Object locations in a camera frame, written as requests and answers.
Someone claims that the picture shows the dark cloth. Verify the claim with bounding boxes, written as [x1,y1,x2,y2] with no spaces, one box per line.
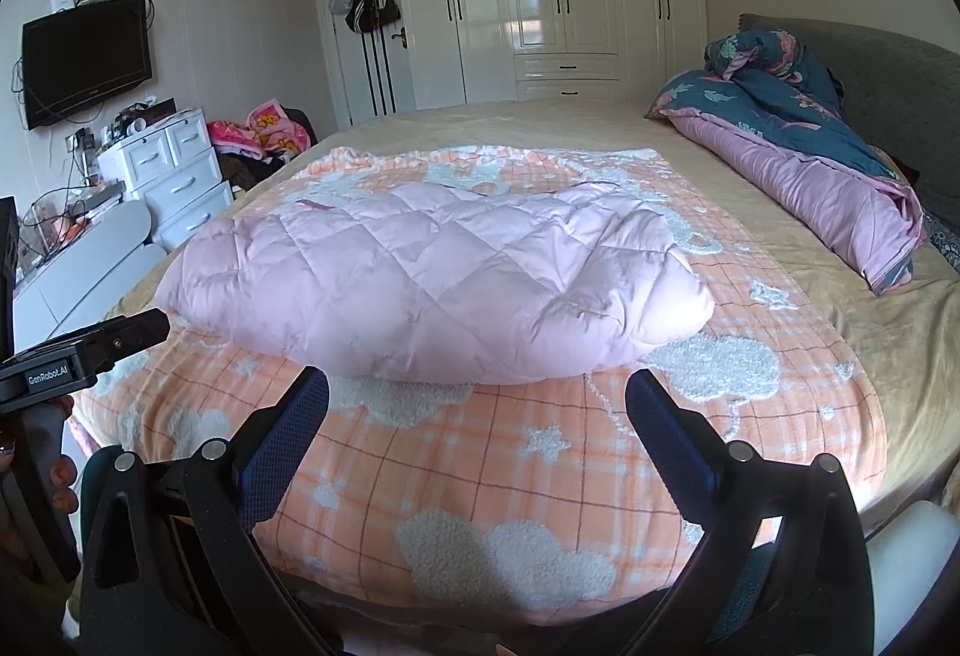
[79,444,790,656]

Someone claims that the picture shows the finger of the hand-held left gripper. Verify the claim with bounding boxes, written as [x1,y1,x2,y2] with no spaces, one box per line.
[81,308,173,366]

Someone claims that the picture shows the dark clothes pile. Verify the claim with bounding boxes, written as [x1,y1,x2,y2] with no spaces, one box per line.
[217,108,320,190]

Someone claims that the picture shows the pink quilted jacket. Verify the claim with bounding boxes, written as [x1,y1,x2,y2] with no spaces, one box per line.
[154,179,718,388]

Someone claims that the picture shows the black monitor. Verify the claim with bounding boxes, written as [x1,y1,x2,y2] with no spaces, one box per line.
[0,197,20,358]

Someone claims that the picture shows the pile of small household things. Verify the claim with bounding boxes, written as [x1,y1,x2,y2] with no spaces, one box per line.
[97,97,182,141]

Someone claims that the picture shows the black wall television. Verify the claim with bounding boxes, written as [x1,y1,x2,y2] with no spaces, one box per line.
[21,0,155,132]

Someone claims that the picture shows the white door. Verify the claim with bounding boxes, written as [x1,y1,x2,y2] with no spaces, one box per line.
[311,0,418,130]

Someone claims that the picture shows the orange plaid blanket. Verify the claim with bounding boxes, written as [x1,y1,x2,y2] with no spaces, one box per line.
[75,144,891,627]

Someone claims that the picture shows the white drawer chest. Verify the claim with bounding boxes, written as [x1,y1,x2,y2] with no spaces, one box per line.
[96,107,236,253]

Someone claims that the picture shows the clear plastic container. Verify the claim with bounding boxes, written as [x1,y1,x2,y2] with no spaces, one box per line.
[21,187,125,261]

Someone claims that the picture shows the grey upholstered headboard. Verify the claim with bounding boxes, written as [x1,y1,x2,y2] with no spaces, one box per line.
[735,13,960,229]

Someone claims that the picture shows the black striped bag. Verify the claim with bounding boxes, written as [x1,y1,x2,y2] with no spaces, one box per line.
[343,0,379,36]

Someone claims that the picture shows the blue floral quilt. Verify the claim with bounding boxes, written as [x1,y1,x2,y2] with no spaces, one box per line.
[646,29,929,297]

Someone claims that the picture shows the pink clothes pile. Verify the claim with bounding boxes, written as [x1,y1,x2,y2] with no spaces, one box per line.
[208,98,313,163]

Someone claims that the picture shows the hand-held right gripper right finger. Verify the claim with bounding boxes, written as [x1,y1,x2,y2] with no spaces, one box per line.
[622,367,875,656]

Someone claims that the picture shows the person's left hand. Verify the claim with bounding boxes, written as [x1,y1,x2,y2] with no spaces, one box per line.
[46,458,81,516]

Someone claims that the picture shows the bed with beige sheet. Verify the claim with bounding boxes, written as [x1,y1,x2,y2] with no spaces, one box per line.
[97,95,960,529]

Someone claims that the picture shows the dark patterned pillow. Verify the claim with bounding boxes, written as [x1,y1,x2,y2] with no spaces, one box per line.
[919,209,960,272]

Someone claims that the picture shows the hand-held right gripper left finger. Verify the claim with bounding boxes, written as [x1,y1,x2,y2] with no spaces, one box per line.
[79,365,332,656]

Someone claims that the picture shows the white rounded panel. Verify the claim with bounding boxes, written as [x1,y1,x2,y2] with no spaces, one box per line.
[13,198,152,308]
[41,242,171,346]

